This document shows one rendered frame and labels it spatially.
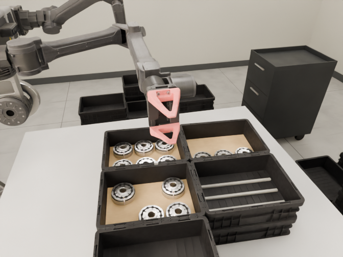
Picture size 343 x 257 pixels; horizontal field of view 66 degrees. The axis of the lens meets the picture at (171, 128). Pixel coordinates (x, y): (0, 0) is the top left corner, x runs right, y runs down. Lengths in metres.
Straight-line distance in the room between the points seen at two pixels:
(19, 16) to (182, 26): 3.06
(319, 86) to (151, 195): 2.03
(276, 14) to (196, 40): 1.34
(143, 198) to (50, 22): 0.93
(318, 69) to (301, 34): 2.59
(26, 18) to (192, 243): 1.21
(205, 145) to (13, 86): 0.97
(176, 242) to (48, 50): 0.81
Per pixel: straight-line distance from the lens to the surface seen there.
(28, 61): 0.96
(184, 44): 4.33
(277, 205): 1.13
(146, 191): 1.23
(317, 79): 2.75
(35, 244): 1.36
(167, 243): 1.08
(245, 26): 4.63
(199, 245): 1.08
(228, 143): 1.52
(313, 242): 1.38
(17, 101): 1.34
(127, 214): 1.17
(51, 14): 1.45
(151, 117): 0.57
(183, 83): 0.65
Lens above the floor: 1.75
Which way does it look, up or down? 35 degrees down
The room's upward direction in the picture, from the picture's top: straight up
